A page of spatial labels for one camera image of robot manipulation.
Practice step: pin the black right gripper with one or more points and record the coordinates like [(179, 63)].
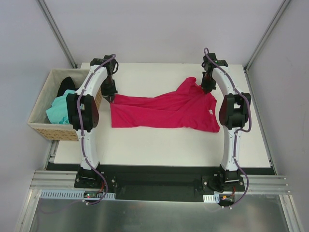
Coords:
[(208, 86)]

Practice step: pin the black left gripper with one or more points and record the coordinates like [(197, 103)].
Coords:
[(108, 91)]

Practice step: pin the pink t shirt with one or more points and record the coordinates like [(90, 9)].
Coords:
[(186, 107)]

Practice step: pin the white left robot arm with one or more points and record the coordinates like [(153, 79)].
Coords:
[(82, 109)]

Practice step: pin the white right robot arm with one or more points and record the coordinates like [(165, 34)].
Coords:
[(234, 114)]

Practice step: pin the black t shirt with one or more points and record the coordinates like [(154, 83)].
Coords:
[(66, 84)]

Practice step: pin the teal t shirt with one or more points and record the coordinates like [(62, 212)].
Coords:
[(58, 113)]

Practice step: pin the wicker laundry basket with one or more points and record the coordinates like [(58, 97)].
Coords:
[(38, 119)]

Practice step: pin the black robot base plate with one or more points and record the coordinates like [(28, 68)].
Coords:
[(160, 183)]

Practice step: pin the right aluminium frame post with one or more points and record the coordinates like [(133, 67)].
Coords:
[(268, 32)]

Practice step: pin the aluminium frame post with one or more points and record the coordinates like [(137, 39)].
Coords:
[(268, 32), (56, 32)]

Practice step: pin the right white cable duct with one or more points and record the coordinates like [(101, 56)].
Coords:
[(211, 198)]

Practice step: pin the white cable duct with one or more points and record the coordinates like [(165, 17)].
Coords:
[(211, 198), (76, 195)]

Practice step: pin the left aluminium frame post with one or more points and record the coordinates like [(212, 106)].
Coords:
[(56, 32)]

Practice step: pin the left white cable duct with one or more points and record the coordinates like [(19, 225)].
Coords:
[(76, 195)]

